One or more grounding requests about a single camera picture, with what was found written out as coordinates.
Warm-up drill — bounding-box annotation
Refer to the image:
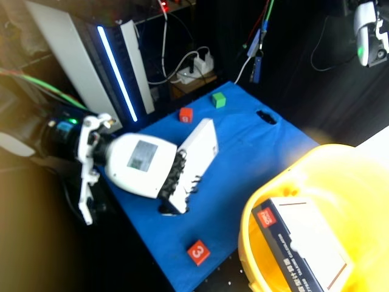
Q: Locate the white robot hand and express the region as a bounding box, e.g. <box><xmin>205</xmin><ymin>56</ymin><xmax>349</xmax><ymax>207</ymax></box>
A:
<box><xmin>105</xmin><ymin>132</ymin><xmax>202</xmax><ymax>217</ymax></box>

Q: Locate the white rectangular box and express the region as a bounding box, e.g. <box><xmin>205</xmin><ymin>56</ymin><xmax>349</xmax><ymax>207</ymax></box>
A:
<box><xmin>168</xmin><ymin>117</ymin><xmax>219</xmax><ymax>214</ymax></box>

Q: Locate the dark blue product box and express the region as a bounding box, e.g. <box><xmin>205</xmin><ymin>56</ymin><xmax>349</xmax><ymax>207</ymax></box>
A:
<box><xmin>251</xmin><ymin>196</ymin><xmax>355</xmax><ymax>292</ymax></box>

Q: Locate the white power strip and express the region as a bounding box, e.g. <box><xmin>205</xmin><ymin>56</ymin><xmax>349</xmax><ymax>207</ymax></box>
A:
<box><xmin>176</xmin><ymin>50</ymin><xmax>215</xmax><ymax>85</ymax></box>

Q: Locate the yellow plastic bucket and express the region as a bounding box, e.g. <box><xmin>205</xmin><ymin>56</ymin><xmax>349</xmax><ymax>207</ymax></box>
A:
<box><xmin>238</xmin><ymin>143</ymin><xmax>389</xmax><ymax>292</ymax></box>

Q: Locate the red cube block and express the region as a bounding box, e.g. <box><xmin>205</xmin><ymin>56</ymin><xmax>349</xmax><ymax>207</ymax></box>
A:
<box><xmin>179</xmin><ymin>107</ymin><xmax>194</xmax><ymax>123</ymax></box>

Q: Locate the green cube block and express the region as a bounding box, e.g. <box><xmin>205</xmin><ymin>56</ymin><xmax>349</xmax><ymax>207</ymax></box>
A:
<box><xmin>212</xmin><ymin>92</ymin><xmax>227</xmax><ymax>109</ymax></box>

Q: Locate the blue cloth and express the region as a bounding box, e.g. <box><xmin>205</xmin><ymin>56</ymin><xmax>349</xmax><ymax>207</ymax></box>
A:
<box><xmin>100</xmin><ymin>80</ymin><xmax>320</xmax><ymax>292</ymax></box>

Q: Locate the red block with number three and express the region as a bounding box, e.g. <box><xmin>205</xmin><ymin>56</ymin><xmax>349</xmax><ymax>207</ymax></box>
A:
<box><xmin>187</xmin><ymin>239</ymin><xmax>211</xmax><ymax>267</ymax></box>

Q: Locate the white computer tower blue light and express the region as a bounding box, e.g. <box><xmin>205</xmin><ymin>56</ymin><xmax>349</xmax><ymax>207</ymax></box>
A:
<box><xmin>24</xmin><ymin>0</ymin><xmax>156</xmax><ymax>123</ymax></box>

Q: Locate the blue usb stick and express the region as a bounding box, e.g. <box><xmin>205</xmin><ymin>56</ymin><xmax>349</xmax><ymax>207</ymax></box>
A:
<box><xmin>250</xmin><ymin>56</ymin><xmax>263</xmax><ymax>84</ymax></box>

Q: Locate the blue adapter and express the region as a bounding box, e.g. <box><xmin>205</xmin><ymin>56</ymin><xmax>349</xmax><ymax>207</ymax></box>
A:
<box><xmin>246</xmin><ymin>29</ymin><xmax>263</xmax><ymax>58</ymax></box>

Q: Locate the long green cable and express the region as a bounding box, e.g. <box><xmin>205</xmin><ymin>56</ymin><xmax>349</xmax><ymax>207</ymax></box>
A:
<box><xmin>0</xmin><ymin>68</ymin><xmax>89</xmax><ymax>111</ymax></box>

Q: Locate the thin white hanging cable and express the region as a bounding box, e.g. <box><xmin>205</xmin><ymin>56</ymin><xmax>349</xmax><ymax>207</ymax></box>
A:
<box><xmin>160</xmin><ymin>12</ymin><xmax>170</xmax><ymax>78</ymax></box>

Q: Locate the white adapter cable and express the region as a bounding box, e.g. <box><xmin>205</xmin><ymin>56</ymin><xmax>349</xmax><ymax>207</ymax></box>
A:
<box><xmin>233</xmin><ymin>56</ymin><xmax>253</xmax><ymax>85</ymax></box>

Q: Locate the green cable with blue plug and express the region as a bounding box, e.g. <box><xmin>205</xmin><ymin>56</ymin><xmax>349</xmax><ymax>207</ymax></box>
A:
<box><xmin>260</xmin><ymin>0</ymin><xmax>276</xmax><ymax>32</ymax></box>

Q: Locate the thin black cable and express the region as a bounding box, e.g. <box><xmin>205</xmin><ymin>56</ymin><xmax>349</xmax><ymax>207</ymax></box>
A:
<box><xmin>309</xmin><ymin>15</ymin><xmax>360</xmax><ymax>72</ymax></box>

